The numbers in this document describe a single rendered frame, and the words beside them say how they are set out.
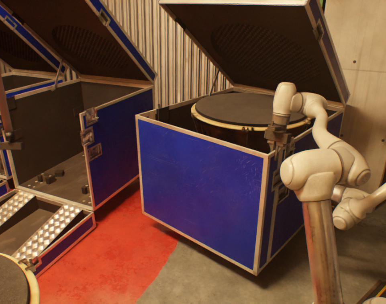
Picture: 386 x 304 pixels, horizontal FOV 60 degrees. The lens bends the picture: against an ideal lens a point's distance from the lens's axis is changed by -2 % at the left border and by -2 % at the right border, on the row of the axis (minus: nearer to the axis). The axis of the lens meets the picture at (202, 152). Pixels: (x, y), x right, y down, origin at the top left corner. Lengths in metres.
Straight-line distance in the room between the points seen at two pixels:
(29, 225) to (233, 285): 1.69
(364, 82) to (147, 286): 2.20
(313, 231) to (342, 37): 1.93
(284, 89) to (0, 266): 1.41
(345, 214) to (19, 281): 1.33
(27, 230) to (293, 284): 2.04
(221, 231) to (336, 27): 1.75
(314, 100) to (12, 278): 1.49
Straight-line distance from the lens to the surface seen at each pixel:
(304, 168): 1.20
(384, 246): 2.98
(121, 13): 4.50
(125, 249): 2.65
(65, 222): 2.80
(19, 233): 3.02
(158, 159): 2.33
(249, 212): 1.97
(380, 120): 3.06
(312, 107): 1.77
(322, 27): 2.07
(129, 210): 3.08
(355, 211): 1.67
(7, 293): 1.32
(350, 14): 2.91
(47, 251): 2.57
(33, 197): 3.18
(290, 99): 1.73
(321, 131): 1.49
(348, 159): 1.29
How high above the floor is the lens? 1.65
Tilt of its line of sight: 23 degrees down
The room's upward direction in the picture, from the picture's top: 1 degrees clockwise
